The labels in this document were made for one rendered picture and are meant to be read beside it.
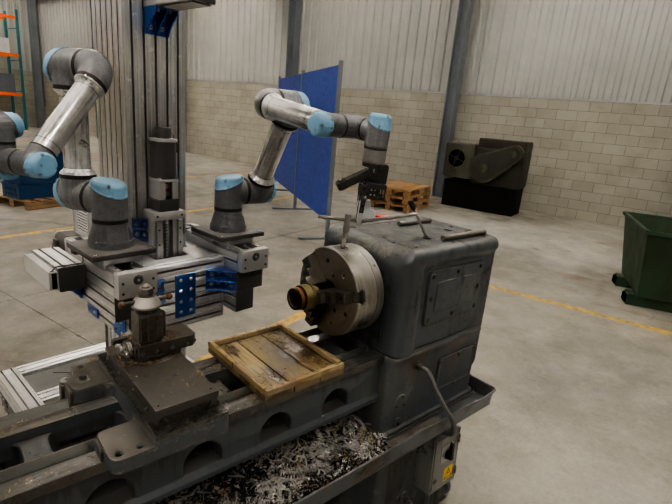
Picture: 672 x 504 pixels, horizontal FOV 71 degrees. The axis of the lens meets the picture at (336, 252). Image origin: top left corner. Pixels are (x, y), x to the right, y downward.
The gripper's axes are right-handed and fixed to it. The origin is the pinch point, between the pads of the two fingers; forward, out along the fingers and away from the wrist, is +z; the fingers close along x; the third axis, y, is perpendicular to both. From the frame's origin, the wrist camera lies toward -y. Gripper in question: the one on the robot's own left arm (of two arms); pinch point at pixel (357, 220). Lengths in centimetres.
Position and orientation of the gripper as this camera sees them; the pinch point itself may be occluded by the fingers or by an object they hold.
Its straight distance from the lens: 160.8
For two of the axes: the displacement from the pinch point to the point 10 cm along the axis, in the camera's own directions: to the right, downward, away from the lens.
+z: -1.4, 9.3, 3.3
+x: -0.8, -3.5, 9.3
